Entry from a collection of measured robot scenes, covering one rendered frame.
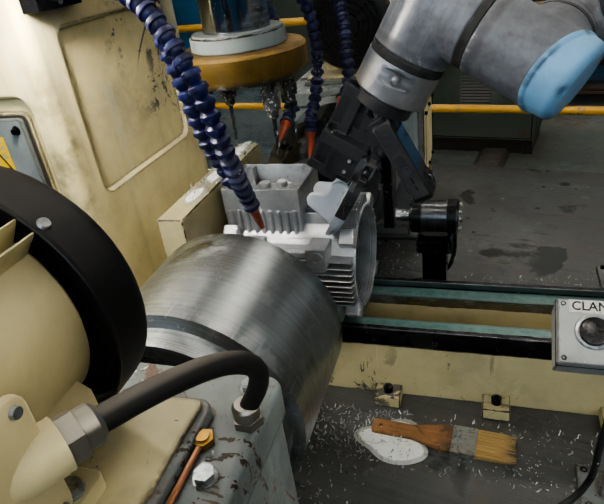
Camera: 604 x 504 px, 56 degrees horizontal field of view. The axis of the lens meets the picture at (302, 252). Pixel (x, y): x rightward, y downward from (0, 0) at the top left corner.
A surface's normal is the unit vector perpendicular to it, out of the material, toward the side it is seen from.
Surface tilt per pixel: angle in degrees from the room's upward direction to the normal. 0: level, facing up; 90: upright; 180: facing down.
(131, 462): 0
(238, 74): 90
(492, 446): 2
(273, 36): 90
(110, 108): 90
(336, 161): 90
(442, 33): 101
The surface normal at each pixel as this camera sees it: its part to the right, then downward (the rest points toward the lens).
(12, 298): 0.71, -0.47
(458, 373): -0.28, 0.50
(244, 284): 0.28, -0.77
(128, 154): 0.95, 0.04
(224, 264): 0.04, -0.85
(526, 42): -0.38, 0.11
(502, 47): -0.49, 0.29
